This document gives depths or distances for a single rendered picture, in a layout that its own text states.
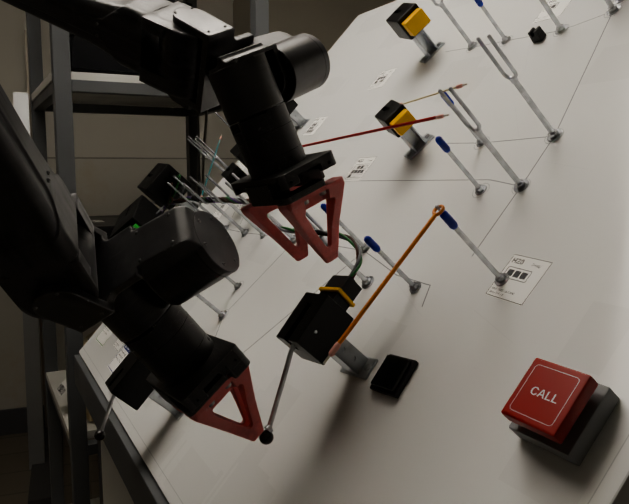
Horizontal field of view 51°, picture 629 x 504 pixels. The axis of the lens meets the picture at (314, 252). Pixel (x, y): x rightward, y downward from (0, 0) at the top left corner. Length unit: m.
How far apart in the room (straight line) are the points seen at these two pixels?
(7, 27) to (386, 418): 2.98
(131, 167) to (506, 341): 2.88
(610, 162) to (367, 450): 0.35
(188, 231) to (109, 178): 2.84
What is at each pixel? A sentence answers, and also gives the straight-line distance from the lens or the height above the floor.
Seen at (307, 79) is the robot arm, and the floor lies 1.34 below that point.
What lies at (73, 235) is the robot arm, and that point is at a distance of 0.49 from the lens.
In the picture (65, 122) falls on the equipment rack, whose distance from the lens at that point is 1.50.
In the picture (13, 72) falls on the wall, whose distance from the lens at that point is 3.37.
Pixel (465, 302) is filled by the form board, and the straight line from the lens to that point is 0.66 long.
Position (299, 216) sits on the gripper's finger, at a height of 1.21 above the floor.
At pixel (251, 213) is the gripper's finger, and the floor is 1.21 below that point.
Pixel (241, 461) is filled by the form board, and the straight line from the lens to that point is 0.76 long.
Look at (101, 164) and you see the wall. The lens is 3.35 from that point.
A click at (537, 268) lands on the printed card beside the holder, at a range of 0.63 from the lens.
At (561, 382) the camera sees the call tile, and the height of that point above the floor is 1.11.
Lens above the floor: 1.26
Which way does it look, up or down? 7 degrees down
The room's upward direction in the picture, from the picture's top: straight up
